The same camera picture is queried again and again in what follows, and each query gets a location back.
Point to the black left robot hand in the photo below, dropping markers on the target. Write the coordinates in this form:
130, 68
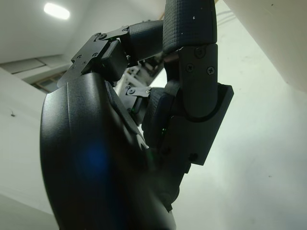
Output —
91, 155

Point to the grey ceiling beam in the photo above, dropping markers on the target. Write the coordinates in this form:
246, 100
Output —
33, 69

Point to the ceiling light panel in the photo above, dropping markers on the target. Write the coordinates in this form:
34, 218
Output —
56, 10

